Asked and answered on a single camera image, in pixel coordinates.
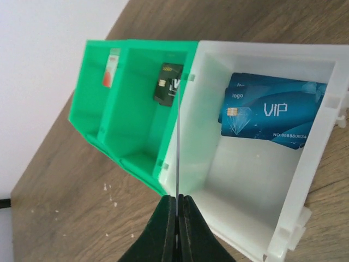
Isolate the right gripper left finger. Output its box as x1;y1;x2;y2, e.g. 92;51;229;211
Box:
119;195;177;261

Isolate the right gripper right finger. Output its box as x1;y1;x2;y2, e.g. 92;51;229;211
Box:
177;194;235;261

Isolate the blue credit card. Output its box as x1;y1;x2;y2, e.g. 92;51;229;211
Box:
176;81;180;200
220;86;323;150

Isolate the blue card in bin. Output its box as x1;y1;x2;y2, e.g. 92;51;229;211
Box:
218;73;327;123

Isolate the black card in bin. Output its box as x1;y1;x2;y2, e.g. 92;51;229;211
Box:
153;63;183;107

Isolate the red white card in bin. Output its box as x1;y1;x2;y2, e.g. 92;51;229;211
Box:
102;48;121;88

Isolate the green white sorting bin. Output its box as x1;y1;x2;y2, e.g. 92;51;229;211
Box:
69;39;348;261

